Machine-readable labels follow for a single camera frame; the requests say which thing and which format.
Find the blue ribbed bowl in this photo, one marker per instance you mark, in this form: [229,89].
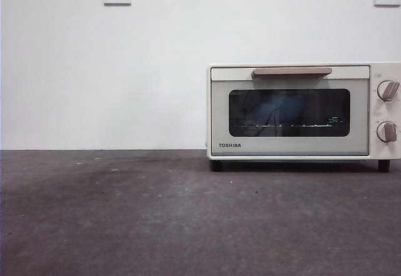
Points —
[282,109]

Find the cream toaster oven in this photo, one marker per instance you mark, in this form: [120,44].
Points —
[372,150]

